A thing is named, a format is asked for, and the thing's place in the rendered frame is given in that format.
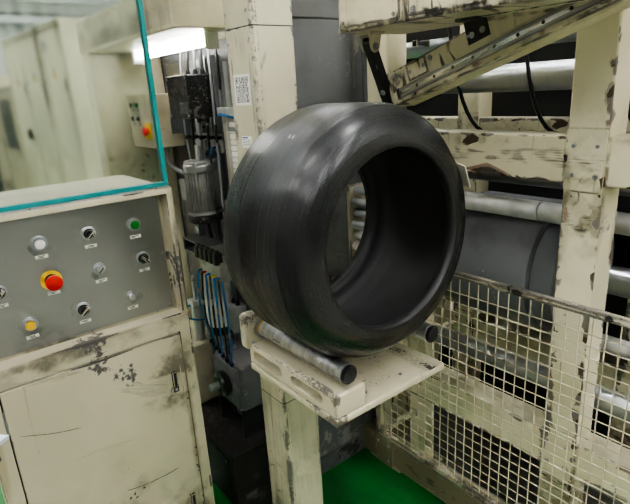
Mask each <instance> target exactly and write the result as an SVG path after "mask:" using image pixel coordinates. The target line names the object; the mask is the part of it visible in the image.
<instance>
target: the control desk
mask: <svg viewBox="0 0 630 504"><path fill-rule="evenodd" d="M187 309H188V303H187V296H186V289H185V282H184V275H183V268H182V260H181V253H180V246H179V239H178V232H177V225H176V218H175V210H174V203H173V196H172V189H171V187H168V186H160V187H154V188H148V189H142V190H136V191H130V192H124V193H117V194H111V195H105V196H99V197H93V198H87V199H81V200H75V201H68V202H62V203H56V204H50V205H44V206H38V207H32V208H26V209H20V210H13V211H7V212H1V213H0V434H8V435H9V440H8V441H6V442H5V443H3V444H2V445H1V446H0V485H1V489H2V492H3V496H4V499H5V503H6V504H215V498H214V491H213V484H212V477H211V470H210V463H209V455H208V448H207V441H206V434H205V427H204V420H203V413H202V406H201V399H200V391H199V384H198V377H197V370H196V363H195V356H194V349H193V342H192V335H191V327H190V320H189V313H188V311H187Z"/></svg>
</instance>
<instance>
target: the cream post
mask: <svg viewBox="0 0 630 504"><path fill-rule="evenodd" d="M222 3H223V13H224V23H225V30H226V32H225V33H226V43H227V53H228V63H229V73H230V83H231V93H232V103H233V113H234V123H235V133H236V143H237V153H238V163H240V162H241V160H242V158H243V156H244V155H245V153H246V152H247V150H248V149H249V148H243V145H242V136H250V137H252V144H253V142H254V141H255V140H256V139H257V138H258V137H259V136H260V135H261V134H262V133H263V132H264V131H265V130H266V129H267V128H268V127H269V126H271V125H272V124H273V123H275V122H276V121H278V120H279V119H281V118H282V117H284V116H286V115H288V114H290V113H292V112H294V111H296V110H298V101H297V86H296V70H295V55H294V39H293V27H292V26H293V24H292V8H291V0H222ZM240 74H249V83H250V94H251V105H237V106H236V98H235V87H234V77H233V75H240ZM260 382H261V392H262V402H263V412H264V422H265V432H266V442H267V452H268V462H269V472H270V482H271V491H272V502H273V504H323V490H322V474H321V458H320V443H319V427H318V414H317V413H315V412H314V411H312V410H311V409H309V408H308V407H307V406H305V405H304V404H302V403H301V402H299V401H298V400H296V399H295V398H294V397H292V396H291V395H289V394H288V393H286V392H285V391H284V390H282V389H281V388H279V387H278V386H276V385H275V384H274V383H272V382H271V381H269V380H268V379H266V378H265V377H264V376H262V375H261V374H260Z"/></svg>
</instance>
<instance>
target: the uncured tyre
mask: <svg viewBox="0 0 630 504"><path fill-rule="evenodd" d="M384 103H386V102H384ZM387 104H389V105H387ZM291 132H295V133H299V134H298V135H297V136H296V137H295V138H294V139H293V141H284V139H285V138H286V137H287V136H288V135H289V134H290V133H291ZM357 171H358V173H359V175H360V177H361V180H362V183H363V187H364V191H365V198H366V218H365V225H364V230H363V234H362V237H361V240H360V243H359V245H358V248H357V250H356V252H355V254H354V256H353V257H352V259H351V261H350V262H349V264H348V265H347V266H346V268H345V269H344V270H343V271H342V272H341V273H340V274H339V275H338V276H337V277H336V278H335V279H334V280H332V281H331V282H330V281H329V276H328V268H327V244H328V236H329V231H330V226H331V222H332V218H333V215H334V212H335V209H336V207H337V204H338V202H339V200H340V198H341V196H342V194H343V192H344V190H345V188H346V187H347V185H348V183H349V182H350V180H351V179H352V178H353V176H354V175H355V174H356V173H357ZM465 219H466V208H465V195H464V189H463V184H462V179H461V176H460V173H459V170H458V167H457V164H456V162H455V160H454V158H453V156H452V154H451V152H450V150H449V148H448V146H447V144H446V142H445V141H444V139H443V138H442V136H441V135H440V133H439V132H438V131H437V130H436V129H435V127H434V126H433V125H432V124H431V123H430V122H428V121H427V120H426V119H425V118H423V117H422V116H420V115H419V114H417V113H415V112H413V111H411V110H408V109H406V108H403V107H401V106H398V105H395V104H391V103H386V104H381V105H375V104H372V103H369V102H349V103H320V104H314V105H310V106H306V107H303V108H300V109H298V110H296V111H294V112H292V113H290V114H288V115H286V116H284V117H282V118H281V119H279V120H278V121H276V122H275V123H273V124H272V125H271V126H269V127H268V128H267V129H266V130H265V131H264V132H263V133H262V134H261V135H260V136H259V137H258V138H257V139H256V140H255V141H254V142H253V144H252V145H251V146H250V148H249V149H248V150H247V152H246V153H245V155H244V156H243V158H242V160H241V162H240V163H239V165H238V167H237V169H236V172H235V174H234V176H233V179H232V181H231V184H230V187H229V190H228V194H227V198H226V202H225V208H224V215H223V247H224V253H225V259H226V263H227V266H228V270H229V273H230V275H231V278H232V280H233V282H234V284H235V286H236V288H237V290H238V292H239V293H240V295H241V296H242V298H243V299H244V300H245V302H246V303H247V305H248V306H249V307H250V308H251V309H252V311H253V312H254V313H255V314H256V315H257V316H258V317H260V318H261V319H262V320H263V321H265V322H266V323H268V324H269V325H271V326H273V327H275V328H276V329H278V330H280V331H282V332H284V333H285V334H287V335H289V336H291V337H293V338H294V339H296V340H298V341H300V342H302V343H304V344H305V345H307V346H309V347H311V348H313V349H315V350H317V351H319V352H321V353H324V354H327V355H332V356H338V357H346V358H361V357H367V356H371V355H375V354H378V353H380V352H383V351H385V350H387V349H389V348H391V347H392V346H394V345H396V344H397V343H399V342H400V341H402V340H403V339H405V338H406V337H408V336H409V335H410V334H412V333H413V332H414V331H415V330H417V329H418V328H419V327H420V326H421V325H422V324H423V323H424V322H425V321H426V320H427V319H428V317H429V316H430V315H431V314H432V313H433V311H434V310H435V309H436V307H437V306H438V304H439V303H440V301H441V300H442V298H443V296H444V294H445V293H446V291H447V289H448V287H449V285H450V282H451V280H452V278H453V275H454V273H455V270H456V267H457V264H458V261H459V258H460V254H461V250H462V245H463V239H464V232H465Z"/></svg>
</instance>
